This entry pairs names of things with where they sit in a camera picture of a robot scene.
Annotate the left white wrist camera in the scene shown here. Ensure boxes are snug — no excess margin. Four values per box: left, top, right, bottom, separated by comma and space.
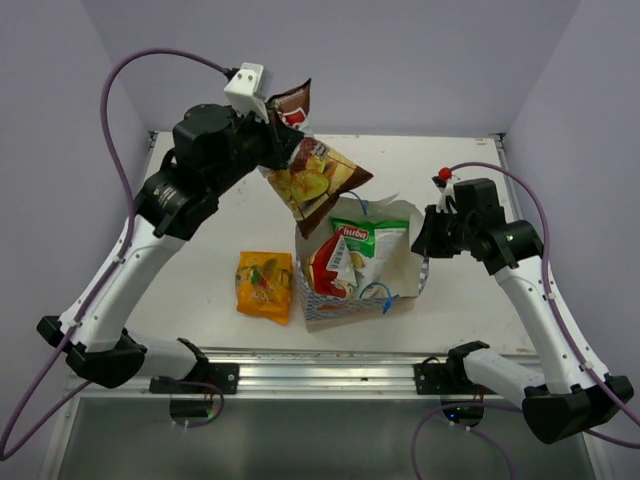
224, 62, 271, 123

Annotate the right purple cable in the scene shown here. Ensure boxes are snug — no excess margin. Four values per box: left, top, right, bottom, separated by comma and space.
449, 160, 640, 449

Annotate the green Chuba chips bag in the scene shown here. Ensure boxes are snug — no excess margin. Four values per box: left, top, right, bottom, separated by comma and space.
330, 217, 409, 296

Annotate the aluminium mounting rail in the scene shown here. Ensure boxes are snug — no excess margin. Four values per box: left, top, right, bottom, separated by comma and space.
62, 349, 551, 401

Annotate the red Chuba chips bag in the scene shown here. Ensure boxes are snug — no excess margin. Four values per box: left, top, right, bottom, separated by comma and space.
305, 233, 357, 299

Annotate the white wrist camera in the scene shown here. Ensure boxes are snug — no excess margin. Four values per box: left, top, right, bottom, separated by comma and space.
432, 167, 461, 214
224, 62, 271, 123

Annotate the orange candy bag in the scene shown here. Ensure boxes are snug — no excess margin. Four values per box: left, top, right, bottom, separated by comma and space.
235, 251, 294, 325

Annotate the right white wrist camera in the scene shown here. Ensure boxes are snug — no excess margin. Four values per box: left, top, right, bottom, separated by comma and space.
432, 167, 461, 214

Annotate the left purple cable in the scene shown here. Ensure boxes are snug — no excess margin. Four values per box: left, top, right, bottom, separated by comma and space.
0, 48, 236, 461

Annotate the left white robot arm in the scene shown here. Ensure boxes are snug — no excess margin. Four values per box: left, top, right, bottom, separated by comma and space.
37, 104, 304, 393

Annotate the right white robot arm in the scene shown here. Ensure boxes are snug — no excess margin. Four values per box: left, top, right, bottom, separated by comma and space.
411, 176, 634, 444

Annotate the purple cable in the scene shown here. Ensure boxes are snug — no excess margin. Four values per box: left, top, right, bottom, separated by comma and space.
0, 48, 236, 461
449, 160, 640, 449

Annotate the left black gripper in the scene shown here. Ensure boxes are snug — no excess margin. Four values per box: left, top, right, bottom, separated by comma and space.
208, 99, 305, 196

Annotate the brown Chuba cassava chips bag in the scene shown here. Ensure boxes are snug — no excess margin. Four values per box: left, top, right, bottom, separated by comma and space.
264, 80, 373, 239

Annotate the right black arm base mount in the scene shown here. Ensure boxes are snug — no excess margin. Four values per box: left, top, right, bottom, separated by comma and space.
413, 356, 483, 396

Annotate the patterned paper bag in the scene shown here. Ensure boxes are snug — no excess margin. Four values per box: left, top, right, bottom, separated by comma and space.
295, 194, 429, 328

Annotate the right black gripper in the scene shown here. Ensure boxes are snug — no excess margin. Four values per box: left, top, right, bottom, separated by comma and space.
412, 204, 475, 258

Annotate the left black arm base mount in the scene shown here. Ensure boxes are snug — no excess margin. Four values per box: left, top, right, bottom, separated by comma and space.
149, 363, 240, 395

